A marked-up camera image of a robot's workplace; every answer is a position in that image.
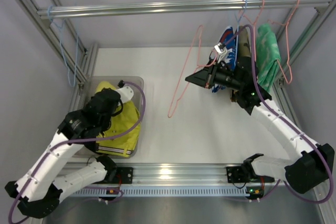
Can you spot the aluminium hanging rail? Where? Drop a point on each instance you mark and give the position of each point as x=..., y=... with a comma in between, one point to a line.
x=63, y=12

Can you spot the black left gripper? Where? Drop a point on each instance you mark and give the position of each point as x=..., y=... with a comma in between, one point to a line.
x=97, y=123

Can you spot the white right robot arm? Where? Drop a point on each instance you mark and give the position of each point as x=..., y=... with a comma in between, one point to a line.
x=308, y=164

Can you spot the light blue wire hanger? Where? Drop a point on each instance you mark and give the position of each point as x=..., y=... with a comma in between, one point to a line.
x=69, y=47

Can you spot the front aluminium rail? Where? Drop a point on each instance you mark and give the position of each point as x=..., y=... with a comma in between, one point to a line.
x=146, y=174

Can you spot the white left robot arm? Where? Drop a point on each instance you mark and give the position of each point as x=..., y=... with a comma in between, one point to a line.
x=42, y=189

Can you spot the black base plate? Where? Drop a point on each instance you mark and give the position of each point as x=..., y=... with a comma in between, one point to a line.
x=241, y=174
x=123, y=175

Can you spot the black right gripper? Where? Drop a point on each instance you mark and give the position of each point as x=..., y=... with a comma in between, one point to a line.
x=211, y=76

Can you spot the pink hanger under green trousers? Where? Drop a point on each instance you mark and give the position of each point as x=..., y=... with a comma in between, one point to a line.
x=286, y=25

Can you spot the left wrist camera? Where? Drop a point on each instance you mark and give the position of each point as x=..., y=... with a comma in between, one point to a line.
x=126, y=93

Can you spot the clear plastic bin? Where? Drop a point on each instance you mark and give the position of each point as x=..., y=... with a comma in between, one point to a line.
x=95, y=85

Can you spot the blue hanger under patterned shorts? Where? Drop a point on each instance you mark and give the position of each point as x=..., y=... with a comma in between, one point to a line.
x=238, y=18

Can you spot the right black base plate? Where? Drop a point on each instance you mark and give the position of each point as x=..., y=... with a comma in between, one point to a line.
x=241, y=174

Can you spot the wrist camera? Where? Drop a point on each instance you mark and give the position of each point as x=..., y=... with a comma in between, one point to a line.
x=126, y=93
x=221, y=51

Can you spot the yellow-green trousers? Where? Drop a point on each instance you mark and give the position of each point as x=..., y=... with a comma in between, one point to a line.
x=123, y=146

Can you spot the slotted cable duct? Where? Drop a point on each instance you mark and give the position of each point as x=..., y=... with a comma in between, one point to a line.
x=188, y=191

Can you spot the camouflage shorts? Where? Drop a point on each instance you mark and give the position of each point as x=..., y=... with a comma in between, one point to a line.
x=244, y=43

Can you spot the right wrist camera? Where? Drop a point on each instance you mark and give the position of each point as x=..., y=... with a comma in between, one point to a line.
x=221, y=51

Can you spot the aluminium corner bracket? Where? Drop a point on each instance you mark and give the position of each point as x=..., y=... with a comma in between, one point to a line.
x=281, y=82

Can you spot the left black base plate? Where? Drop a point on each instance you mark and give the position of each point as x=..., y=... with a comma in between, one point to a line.
x=123, y=175

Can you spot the green tie-dye trousers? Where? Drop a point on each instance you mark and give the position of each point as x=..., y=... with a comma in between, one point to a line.
x=268, y=56

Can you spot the pink hanger under camouflage shorts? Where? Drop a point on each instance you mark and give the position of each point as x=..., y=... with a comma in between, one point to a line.
x=254, y=23

